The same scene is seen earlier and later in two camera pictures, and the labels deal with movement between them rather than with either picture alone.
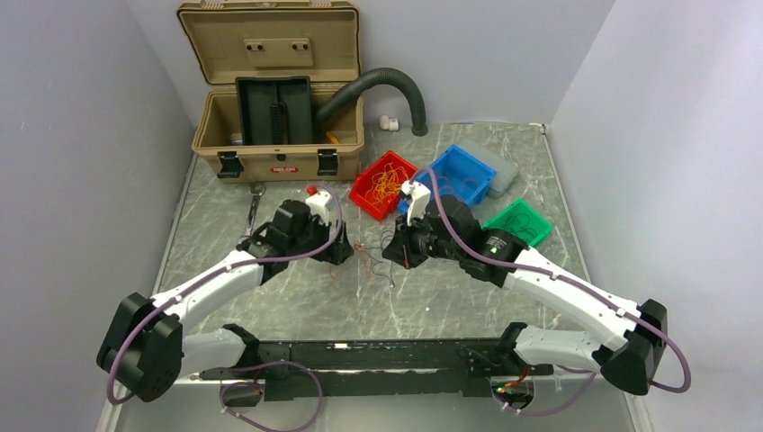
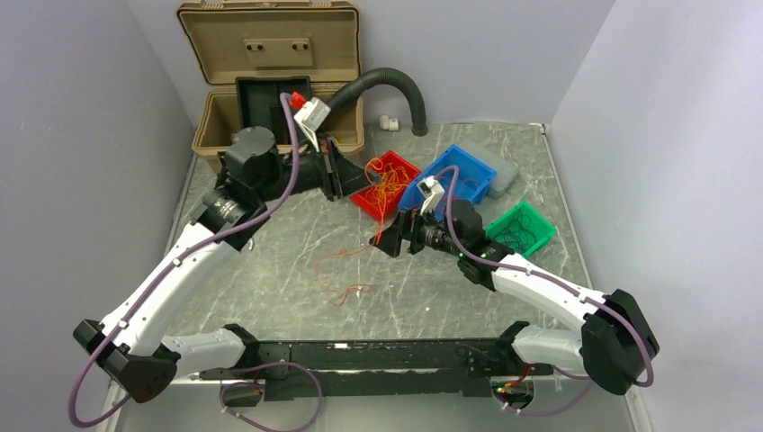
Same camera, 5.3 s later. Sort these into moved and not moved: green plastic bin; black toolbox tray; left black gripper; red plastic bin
Moved: left black gripper
Not moved: black toolbox tray; red plastic bin; green plastic bin
